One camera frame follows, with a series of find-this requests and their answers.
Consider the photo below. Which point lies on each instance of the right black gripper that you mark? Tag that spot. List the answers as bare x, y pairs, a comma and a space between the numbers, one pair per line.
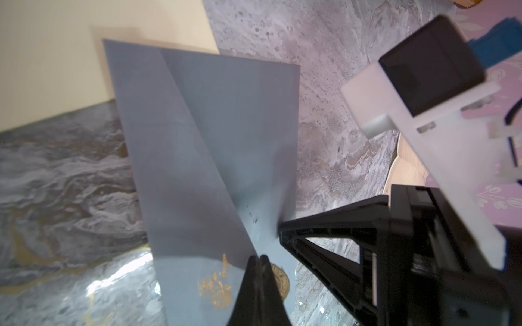
430, 270

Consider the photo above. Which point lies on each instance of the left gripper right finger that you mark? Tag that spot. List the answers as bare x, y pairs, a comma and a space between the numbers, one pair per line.
340, 247

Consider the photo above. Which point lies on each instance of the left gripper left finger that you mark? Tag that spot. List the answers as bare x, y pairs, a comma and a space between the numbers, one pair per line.
259, 301

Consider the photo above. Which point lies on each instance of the grey envelope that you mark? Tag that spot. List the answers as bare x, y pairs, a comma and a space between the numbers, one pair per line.
212, 142

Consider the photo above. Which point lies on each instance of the tan bordered certificate paper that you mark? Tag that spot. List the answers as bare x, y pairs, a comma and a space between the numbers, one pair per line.
406, 169

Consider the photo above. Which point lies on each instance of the cream yellow envelope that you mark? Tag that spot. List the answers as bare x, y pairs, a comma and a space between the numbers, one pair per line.
52, 56

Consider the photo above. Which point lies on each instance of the blue cloth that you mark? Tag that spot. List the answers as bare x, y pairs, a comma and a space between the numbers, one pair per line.
502, 42

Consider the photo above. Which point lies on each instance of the wooden three-tier shelf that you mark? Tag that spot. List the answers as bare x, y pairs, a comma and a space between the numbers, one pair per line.
465, 4

